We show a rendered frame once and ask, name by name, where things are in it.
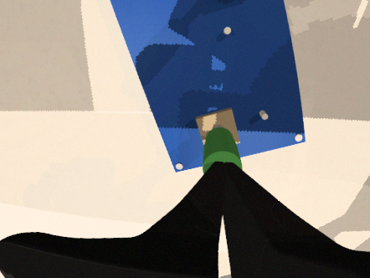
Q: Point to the blue circuit board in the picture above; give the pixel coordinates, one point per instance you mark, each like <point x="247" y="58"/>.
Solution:
<point x="219" y="75"/>

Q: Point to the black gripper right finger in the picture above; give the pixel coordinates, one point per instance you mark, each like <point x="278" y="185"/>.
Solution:
<point x="267" y="240"/>

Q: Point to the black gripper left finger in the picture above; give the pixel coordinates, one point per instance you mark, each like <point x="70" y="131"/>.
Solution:
<point x="183" y="244"/>

